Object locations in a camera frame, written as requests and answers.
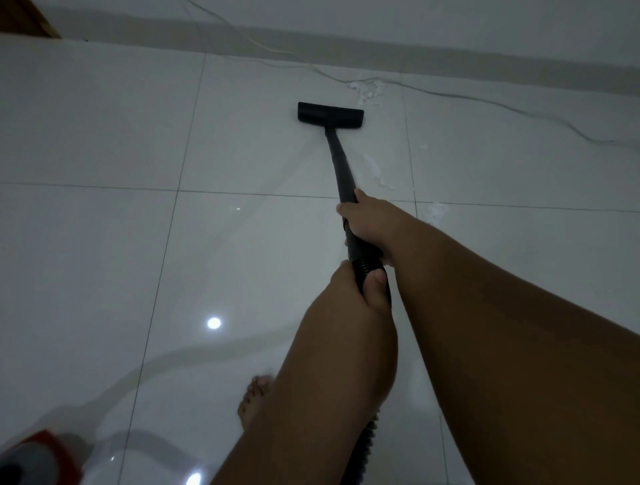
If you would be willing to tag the person's right hand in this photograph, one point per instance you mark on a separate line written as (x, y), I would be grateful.
(380, 225)

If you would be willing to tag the person's left hand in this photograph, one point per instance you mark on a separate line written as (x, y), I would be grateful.
(345, 345)

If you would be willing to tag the white paper scraps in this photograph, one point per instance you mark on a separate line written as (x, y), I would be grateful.
(372, 167)

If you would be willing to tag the black vacuum wand with nozzle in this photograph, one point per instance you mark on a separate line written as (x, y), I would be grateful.
(340, 165)

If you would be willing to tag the red vacuum cleaner body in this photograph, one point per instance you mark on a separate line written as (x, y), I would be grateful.
(47, 449)

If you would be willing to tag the person's right forearm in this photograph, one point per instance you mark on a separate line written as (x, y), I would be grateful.
(525, 375)

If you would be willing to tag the person's left foot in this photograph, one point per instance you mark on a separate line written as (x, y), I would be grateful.
(252, 399)

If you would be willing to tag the brown wooden door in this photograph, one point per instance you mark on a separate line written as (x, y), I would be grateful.
(22, 17)

